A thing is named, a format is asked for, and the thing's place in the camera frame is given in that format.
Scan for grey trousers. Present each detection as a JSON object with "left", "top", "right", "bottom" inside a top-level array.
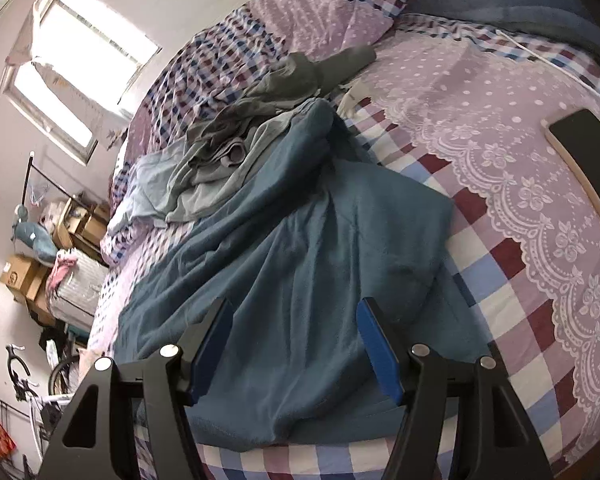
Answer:
[{"left": 166, "top": 105, "right": 304, "bottom": 223}]

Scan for clear plastic storage bag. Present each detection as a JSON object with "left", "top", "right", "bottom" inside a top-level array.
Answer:
[{"left": 45, "top": 248, "right": 108, "bottom": 333}]

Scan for olive green garment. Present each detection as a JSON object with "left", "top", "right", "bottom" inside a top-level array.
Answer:
[{"left": 183, "top": 46, "right": 376, "bottom": 170}]

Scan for plaid bed sheet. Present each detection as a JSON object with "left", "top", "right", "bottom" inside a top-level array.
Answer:
[{"left": 87, "top": 13, "right": 600, "bottom": 479}]

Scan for plaid folded quilt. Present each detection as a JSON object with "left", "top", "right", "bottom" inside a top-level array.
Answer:
[{"left": 109, "top": 0, "right": 408, "bottom": 206}]

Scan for black clothes rack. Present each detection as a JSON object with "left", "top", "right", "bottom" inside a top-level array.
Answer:
[{"left": 20, "top": 151, "right": 73, "bottom": 207}]

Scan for window with curtain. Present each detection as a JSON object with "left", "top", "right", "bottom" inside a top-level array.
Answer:
[{"left": 0, "top": 0, "right": 161, "bottom": 165}]

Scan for cardboard boxes stack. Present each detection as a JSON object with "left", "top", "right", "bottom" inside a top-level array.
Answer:
[{"left": 0, "top": 196, "right": 108, "bottom": 332}]

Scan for light blue garment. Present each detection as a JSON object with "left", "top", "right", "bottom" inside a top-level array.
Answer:
[{"left": 107, "top": 136, "right": 186, "bottom": 235}]

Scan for black smartphone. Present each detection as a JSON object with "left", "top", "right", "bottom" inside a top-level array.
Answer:
[{"left": 545, "top": 108, "right": 600, "bottom": 217}]

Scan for blue plush shark toy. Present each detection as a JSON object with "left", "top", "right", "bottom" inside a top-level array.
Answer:
[{"left": 12, "top": 204, "right": 58, "bottom": 266}]

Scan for dark teal sweater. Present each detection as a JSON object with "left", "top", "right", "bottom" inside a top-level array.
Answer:
[{"left": 114, "top": 99, "right": 488, "bottom": 452}]

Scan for bicycle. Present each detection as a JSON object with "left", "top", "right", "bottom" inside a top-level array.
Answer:
[{"left": 4, "top": 341, "right": 86, "bottom": 441}]

